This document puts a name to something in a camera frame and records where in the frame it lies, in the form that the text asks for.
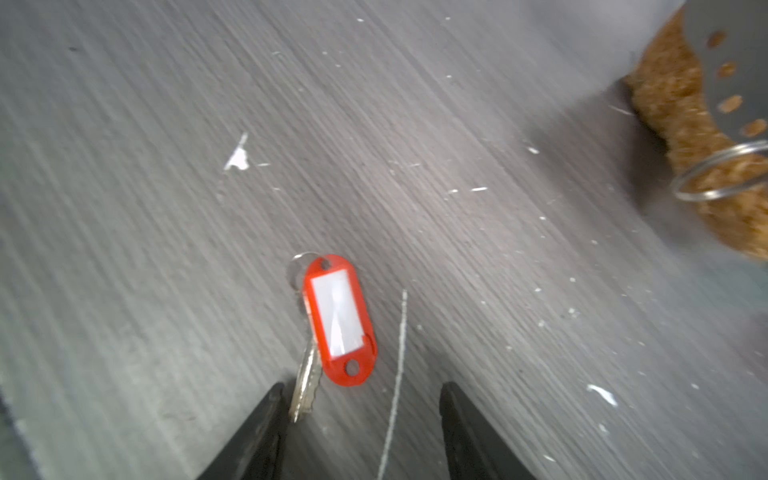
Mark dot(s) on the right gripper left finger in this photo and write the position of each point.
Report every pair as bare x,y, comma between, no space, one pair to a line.
256,450

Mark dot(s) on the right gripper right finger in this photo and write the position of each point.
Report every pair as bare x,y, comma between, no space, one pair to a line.
474,449

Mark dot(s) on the red key tag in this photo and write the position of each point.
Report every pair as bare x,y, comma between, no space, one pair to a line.
342,346

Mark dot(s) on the brown teddy bear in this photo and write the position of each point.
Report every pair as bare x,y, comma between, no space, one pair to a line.
666,91

